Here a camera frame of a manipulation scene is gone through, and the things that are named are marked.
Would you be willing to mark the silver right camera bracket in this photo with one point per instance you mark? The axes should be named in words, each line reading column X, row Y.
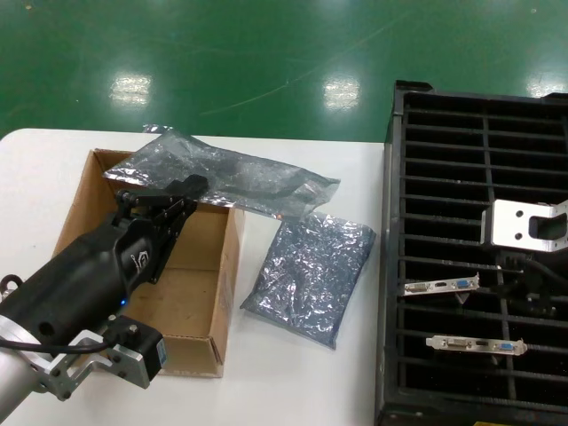
column 506, row 224

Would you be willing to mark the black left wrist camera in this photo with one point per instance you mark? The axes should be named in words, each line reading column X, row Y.
column 137, row 330

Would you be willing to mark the graphics card silver bracket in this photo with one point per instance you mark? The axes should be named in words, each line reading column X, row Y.
column 426, row 288
column 466, row 345

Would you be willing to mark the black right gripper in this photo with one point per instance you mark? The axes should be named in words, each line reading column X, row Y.
column 532, row 298

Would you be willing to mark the silver antistatic bag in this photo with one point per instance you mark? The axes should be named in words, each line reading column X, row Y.
column 248, row 177

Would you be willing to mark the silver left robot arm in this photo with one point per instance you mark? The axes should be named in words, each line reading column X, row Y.
column 13, row 381

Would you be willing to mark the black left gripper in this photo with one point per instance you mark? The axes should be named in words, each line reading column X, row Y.
column 89, row 275

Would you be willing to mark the black slotted container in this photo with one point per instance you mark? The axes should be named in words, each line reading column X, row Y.
column 392, row 199

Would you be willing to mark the silver camera bracket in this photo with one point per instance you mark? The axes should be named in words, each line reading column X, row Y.
column 506, row 224
column 128, row 364

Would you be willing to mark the silver left camera bracket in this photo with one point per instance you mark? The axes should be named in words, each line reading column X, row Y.
column 128, row 364

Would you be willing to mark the crumpled bluish antistatic bag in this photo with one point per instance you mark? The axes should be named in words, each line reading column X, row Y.
column 310, row 275

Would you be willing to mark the brown cardboard box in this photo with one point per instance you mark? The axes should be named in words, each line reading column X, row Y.
column 186, row 302

